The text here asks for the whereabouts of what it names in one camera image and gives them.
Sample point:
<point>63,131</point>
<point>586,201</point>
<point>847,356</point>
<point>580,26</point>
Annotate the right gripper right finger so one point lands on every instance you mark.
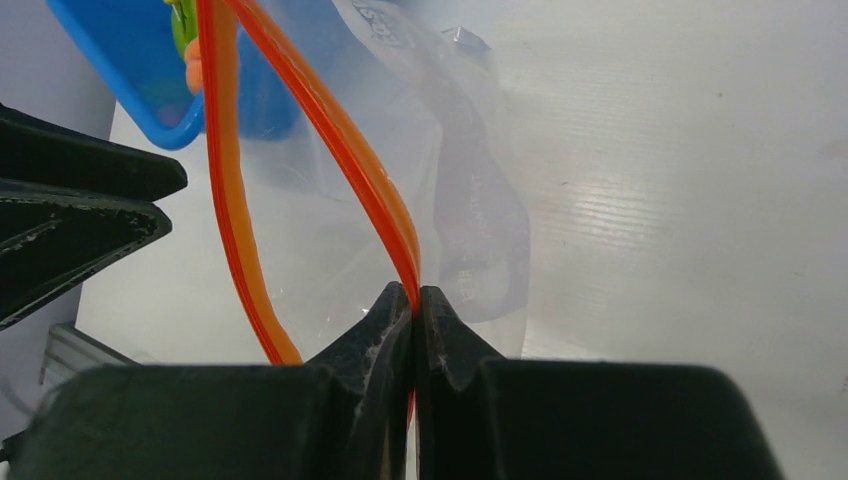
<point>482,415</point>

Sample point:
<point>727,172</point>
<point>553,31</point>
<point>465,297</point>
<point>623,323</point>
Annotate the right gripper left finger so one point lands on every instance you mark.
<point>341,415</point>

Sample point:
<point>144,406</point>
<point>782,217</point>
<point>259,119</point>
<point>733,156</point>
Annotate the toy peach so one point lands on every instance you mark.
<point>193,66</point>

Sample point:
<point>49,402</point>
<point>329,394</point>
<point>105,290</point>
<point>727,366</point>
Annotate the clear zip top bag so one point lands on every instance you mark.
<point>351,145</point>

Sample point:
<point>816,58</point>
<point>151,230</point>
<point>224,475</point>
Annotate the green toy leaf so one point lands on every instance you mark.
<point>184,23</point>

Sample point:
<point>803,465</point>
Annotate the blue plastic bin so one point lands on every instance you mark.
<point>131,46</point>

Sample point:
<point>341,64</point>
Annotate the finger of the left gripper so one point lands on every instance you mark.
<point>52,239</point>
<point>39,152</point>

